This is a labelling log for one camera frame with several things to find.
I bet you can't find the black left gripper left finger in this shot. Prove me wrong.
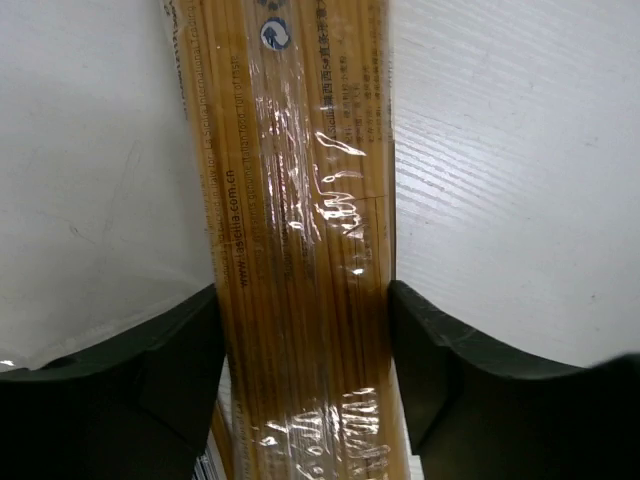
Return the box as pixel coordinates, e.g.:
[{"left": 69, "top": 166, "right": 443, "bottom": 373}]
[{"left": 1, "top": 286, "right": 225, "bottom": 479}]

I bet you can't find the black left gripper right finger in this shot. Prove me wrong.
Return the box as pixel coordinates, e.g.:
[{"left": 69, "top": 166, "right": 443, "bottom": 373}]
[{"left": 389, "top": 281, "right": 639, "bottom": 479}]

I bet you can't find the blue-ended spaghetti bag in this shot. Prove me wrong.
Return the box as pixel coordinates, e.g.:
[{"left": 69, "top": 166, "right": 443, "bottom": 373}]
[{"left": 161, "top": 1, "right": 411, "bottom": 479}]

